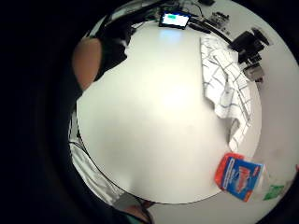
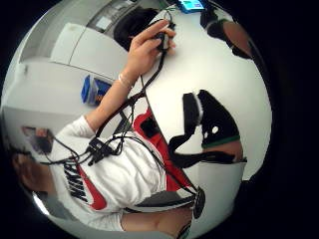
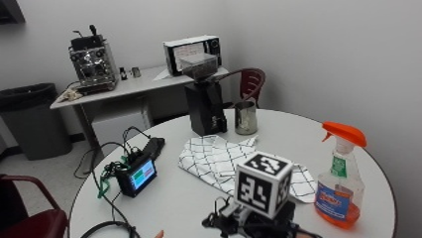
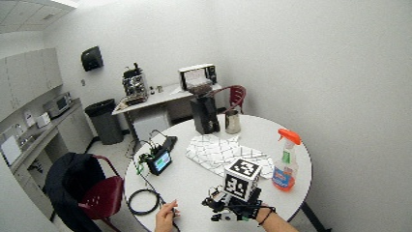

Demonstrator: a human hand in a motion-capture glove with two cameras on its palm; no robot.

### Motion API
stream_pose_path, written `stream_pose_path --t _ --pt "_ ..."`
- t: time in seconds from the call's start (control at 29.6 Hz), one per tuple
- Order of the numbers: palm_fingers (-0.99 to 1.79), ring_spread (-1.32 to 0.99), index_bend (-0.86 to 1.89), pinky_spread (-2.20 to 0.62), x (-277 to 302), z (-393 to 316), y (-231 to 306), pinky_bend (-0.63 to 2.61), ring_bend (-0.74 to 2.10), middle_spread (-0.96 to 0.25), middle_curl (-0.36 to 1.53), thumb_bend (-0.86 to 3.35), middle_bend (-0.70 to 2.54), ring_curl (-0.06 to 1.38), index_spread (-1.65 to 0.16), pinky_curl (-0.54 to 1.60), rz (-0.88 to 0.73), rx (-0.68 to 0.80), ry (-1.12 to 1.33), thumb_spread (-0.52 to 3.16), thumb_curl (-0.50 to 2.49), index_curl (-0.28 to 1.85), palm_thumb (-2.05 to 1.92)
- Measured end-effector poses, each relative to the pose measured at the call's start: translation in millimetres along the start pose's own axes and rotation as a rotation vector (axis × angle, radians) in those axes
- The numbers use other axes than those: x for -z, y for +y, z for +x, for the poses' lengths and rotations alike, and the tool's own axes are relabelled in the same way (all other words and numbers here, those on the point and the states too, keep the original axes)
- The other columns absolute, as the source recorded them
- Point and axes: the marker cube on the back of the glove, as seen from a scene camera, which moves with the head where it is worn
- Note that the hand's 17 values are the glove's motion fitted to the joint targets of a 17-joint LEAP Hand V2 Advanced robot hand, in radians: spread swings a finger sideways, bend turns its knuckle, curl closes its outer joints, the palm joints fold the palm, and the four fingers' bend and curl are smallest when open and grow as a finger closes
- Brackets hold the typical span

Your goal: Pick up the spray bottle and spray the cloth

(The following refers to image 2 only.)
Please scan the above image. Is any small black device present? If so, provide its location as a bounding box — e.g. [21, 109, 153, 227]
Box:
[154, 21, 177, 53]

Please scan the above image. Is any black chair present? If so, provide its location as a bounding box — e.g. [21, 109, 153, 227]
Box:
[113, 8, 160, 52]

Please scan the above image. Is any screen with cyan display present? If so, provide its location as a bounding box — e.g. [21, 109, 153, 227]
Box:
[174, 0, 207, 14]

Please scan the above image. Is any red and black garment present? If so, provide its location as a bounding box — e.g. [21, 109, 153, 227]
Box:
[132, 108, 193, 194]

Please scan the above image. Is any blue box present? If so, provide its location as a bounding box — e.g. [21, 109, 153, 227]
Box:
[80, 74, 113, 108]

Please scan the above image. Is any person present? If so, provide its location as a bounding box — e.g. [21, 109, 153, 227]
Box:
[11, 114, 200, 233]

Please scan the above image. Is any black cable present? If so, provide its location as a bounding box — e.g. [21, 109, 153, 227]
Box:
[95, 49, 167, 140]

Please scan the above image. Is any thin silver bracelet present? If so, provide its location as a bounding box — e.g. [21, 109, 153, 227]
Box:
[117, 73, 135, 91]

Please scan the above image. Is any black wrist strap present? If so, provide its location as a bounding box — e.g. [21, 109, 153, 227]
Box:
[192, 186, 206, 220]

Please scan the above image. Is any black cable connector hub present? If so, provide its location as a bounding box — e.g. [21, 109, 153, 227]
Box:
[87, 136, 115, 166]

